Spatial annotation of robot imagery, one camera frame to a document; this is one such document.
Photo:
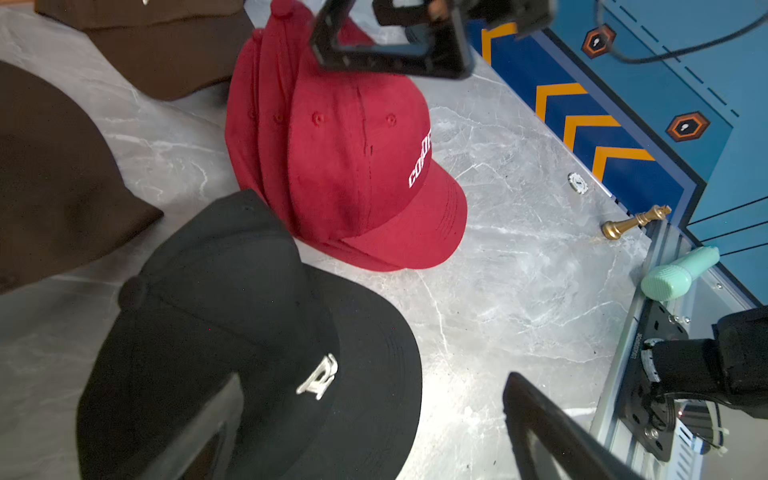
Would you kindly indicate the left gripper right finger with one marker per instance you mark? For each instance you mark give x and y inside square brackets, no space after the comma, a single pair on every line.
[548,444]

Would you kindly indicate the green foam handle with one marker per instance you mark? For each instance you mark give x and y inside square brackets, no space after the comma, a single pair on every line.
[673,280]

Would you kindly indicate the brown cap middle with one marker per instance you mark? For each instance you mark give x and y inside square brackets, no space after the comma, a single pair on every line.
[64,203]

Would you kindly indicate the black R cap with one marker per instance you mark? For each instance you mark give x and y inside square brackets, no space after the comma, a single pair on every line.
[330,371]

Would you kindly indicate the white round table plug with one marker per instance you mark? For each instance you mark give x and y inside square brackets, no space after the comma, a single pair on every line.
[578,183]

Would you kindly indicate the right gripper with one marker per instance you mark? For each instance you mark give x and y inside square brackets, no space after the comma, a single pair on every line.
[445,54]

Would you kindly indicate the brown Colorado cap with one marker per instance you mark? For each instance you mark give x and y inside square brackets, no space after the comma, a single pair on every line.
[166,49]

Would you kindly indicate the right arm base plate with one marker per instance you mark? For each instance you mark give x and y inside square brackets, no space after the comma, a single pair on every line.
[641,406]

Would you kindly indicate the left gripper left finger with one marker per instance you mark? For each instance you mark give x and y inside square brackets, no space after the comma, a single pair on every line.
[186,432]

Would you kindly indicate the gold chess piece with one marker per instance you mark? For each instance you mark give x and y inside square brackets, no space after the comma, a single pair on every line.
[614,230]

